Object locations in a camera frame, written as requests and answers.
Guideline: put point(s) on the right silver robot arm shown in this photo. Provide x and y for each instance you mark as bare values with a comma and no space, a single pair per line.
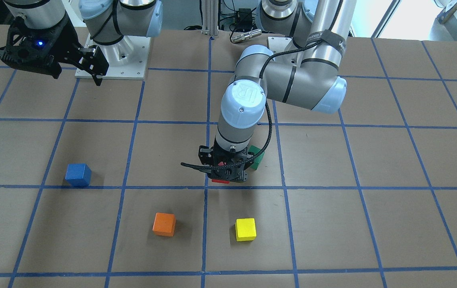
108,21

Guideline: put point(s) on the red wooden block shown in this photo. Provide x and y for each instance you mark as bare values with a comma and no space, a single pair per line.
222,181

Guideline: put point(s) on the blue wooden block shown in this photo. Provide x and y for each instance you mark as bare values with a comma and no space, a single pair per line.
78,175

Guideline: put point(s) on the yellow wooden block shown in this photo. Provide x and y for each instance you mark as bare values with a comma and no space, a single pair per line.
245,229

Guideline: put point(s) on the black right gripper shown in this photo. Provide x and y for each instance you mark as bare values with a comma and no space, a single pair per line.
65,40

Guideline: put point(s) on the orange wooden block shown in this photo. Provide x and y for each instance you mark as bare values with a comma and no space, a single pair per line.
164,224

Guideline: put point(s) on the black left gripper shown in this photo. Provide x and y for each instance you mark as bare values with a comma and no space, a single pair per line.
204,153

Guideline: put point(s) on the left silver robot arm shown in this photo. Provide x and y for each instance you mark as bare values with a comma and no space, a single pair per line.
304,74

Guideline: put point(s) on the green wooden block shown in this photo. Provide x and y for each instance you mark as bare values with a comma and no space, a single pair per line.
257,158

